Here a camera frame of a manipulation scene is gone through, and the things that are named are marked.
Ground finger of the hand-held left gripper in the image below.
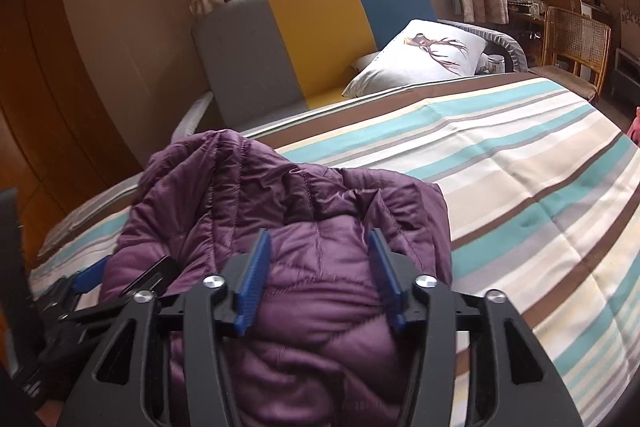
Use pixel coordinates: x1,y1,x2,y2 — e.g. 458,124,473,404
35,254,113,313
60,256,182,324

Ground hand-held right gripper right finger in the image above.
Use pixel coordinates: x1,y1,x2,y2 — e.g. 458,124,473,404
369,229,583,427

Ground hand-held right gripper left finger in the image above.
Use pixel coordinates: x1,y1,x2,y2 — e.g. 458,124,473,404
57,229,272,427

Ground purple puffer jacket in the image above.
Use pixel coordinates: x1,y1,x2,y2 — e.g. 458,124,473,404
100,129,453,427

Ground striped bed blanket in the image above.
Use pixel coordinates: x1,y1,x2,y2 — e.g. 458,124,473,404
27,73,640,427

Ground wooden wardrobe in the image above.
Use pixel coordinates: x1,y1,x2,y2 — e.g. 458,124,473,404
0,0,146,268

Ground white deer print pillow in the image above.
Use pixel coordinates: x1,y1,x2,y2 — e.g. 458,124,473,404
341,19,488,98

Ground grey yellow blue sofa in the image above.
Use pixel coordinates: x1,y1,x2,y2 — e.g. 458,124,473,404
170,0,441,142

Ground cluttered wooden desk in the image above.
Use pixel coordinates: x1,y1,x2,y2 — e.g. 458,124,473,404
506,0,583,52

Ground rattan chair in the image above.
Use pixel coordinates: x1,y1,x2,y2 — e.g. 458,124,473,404
527,6,613,105

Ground dark low heater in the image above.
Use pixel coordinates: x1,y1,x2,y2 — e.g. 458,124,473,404
612,49,640,98

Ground grey padded rail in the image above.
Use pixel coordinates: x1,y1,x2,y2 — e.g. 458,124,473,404
440,19,528,75

